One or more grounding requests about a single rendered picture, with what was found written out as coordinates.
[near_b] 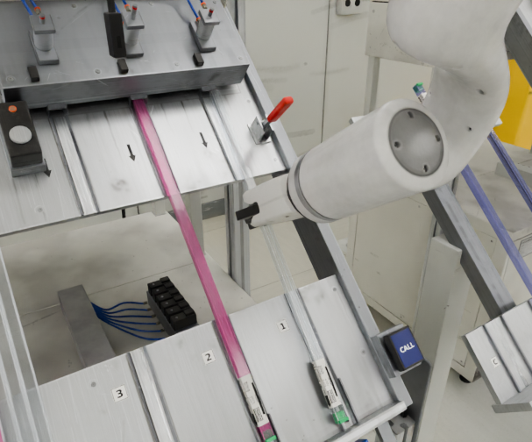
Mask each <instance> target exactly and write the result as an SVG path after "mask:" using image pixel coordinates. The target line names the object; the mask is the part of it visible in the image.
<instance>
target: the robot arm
mask: <svg viewBox="0 0 532 442"><path fill-rule="evenodd" d="M522 1H523V0H389V1H388V6H387V31H388V34H389V36H390V38H391V40H392V41H393V43H394V44H395V45H396V46H397V47H398V48H399V49H400V50H401V51H402V52H404V53H405V54H407V55H409V56H411V57H413V58H415V59H417V60H419V61H422V62H425V63H428V64H430V65H432V66H435V70H434V74H433V78H432V81H431V84H430V86H429V90H428V92H427V94H426V96H425V98H424V100H423V102H422V104H420V103H418V102H416V101H413V100H410V99H405V98H399V99H394V100H392V101H389V102H387V103H385V104H383V105H382V106H380V107H379V108H378V109H376V110H374V111H372V112H371V113H369V114H367V115H366V116H364V117H363V118H361V119H360V120H358V121H356V122H355V123H353V124H352V125H349V126H348V127H346V128H345V129H343V130H342V131H341V132H338V133H337V134H335V135H334V136H332V137H330V138H329V139H327V140H325V141H324V142H323V143H321V144H319V145H318V146H316V147H314V148H312V149H311V150H309V151H308V152H306V153H305V154H303V155H302V156H300V157H299V158H298V159H297V160H296V161H295V162H294V164H293V165H292V167H291V168H290V171H289V173H288V174H285V175H281V176H278V177H275V178H273V179H272V180H269V181H267V182H263V183H261V184H260V185H258V186H256V187H254V188H252V189H249V190H247V191H246V192H245V193H244V194H243V198H244V202H245V203H248V204H252V203H253V204H252V205H250V206H248V207H247V208H244V209H242V210H238V211H236V212H235V213H236V217H237V221H240V220H244V221H245V222H246V223H247V224H248V227H249V229H250V230H251V229H254V228H257V227H259V226H262V225H272V224H278V223H282V222H287V221H291V220H295V219H298V218H302V217H305V218H307V219H309V220H312V221H314V222H317V223H322V224H327V223H331V222H334V221H337V220H339V219H342V218H345V217H349V216H352V215H355V214H358V213H360V212H363V211H366V210H370V209H373V208H376V207H379V206H381V205H384V204H387V203H392V202H395V201H398V200H401V199H403V198H406V197H409V196H413V195H416V194H419V193H422V192H427V191H430V190H433V189H438V188H440V187H442V186H443V185H445V184H447V183H448V182H450V181H451V180H453V179H454V178H455V177H456V176H457V175H458V174H459V173H460V172H461V171H462V170H463V169H464V168H465V166H466V165H467V164H468V162H469V161H470V160H471V159H472V157H473V156H474V154H475V153H476V152H477V151H478V150H479V148H480V147H481V145H482V144H483V142H484V141H485V140H486V138H487V136H488V135H489V133H490V132H491V130H492V129H493V127H494V126H495V124H496V122H497V121H498V119H499V117H500V114H501V112H502V111H503V109H504V106H505V104H506V101H507V96H508V92H509V84H510V74H509V66H508V60H507V53H506V48H505V40H504V38H505V33H506V29H507V27H508V24H509V22H510V21H511V19H512V17H513V15H514V14H515V12H516V11H517V9H518V8H519V6H520V5H521V2H522Z"/></svg>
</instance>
